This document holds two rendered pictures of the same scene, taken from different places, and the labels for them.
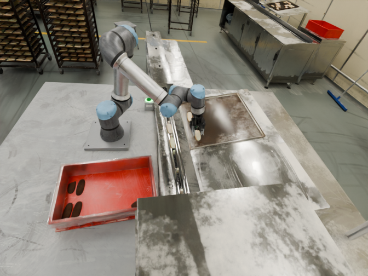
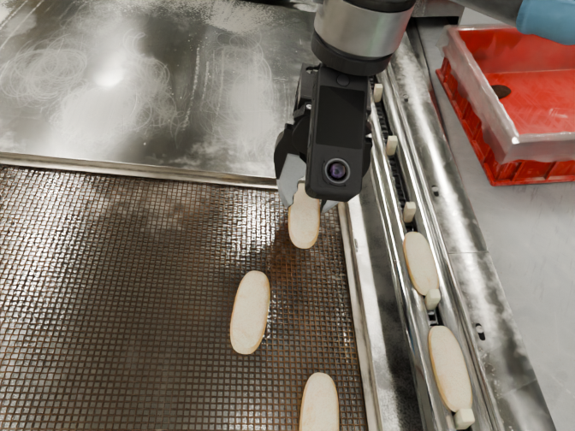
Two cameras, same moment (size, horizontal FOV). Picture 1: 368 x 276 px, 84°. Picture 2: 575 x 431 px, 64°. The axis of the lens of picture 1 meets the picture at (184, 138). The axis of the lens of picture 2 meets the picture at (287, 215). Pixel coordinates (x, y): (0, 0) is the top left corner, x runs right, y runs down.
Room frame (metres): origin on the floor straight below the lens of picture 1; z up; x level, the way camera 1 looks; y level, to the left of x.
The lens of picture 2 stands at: (1.29, -0.01, 1.36)
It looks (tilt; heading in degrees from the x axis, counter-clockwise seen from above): 51 degrees down; 195
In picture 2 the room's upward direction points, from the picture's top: straight up
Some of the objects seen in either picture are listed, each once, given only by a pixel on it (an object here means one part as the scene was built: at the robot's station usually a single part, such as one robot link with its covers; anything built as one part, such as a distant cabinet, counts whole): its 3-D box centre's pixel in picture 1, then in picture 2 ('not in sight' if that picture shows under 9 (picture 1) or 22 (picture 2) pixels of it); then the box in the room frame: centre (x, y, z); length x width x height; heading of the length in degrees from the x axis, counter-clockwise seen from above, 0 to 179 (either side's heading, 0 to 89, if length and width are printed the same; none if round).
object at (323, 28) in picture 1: (323, 28); not in sight; (4.18, -2.13, 0.94); 0.51 x 0.36 x 0.13; 21
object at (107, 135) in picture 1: (111, 128); not in sight; (0.92, 0.48, 0.90); 0.15 x 0.15 x 0.10
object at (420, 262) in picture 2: (172, 142); (421, 261); (0.93, 0.07, 0.86); 0.10 x 0.04 x 0.01; 17
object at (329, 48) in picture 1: (308, 56); not in sight; (4.18, -2.13, 0.44); 0.70 x 0.55 x 0.87; 17
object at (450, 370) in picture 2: (169, 128); (450, 366); (1.06, 0.11, 0.86); 0.10 x 0.04 x 0.01; 17
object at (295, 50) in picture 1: (268, 32); not in sight; (5.02, -1.46, 0.51); 3.00 x 1.26 x 1.03; 17
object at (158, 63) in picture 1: (156, 55); not in sight; (2.13, 0.43, 0.89); 1.25 x 0.18 x 0.09; 17
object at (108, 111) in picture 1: (108, 113); not in sight; (0.93, 0.48, 1.01); 0.13 x 0.12 x 0.14; 165
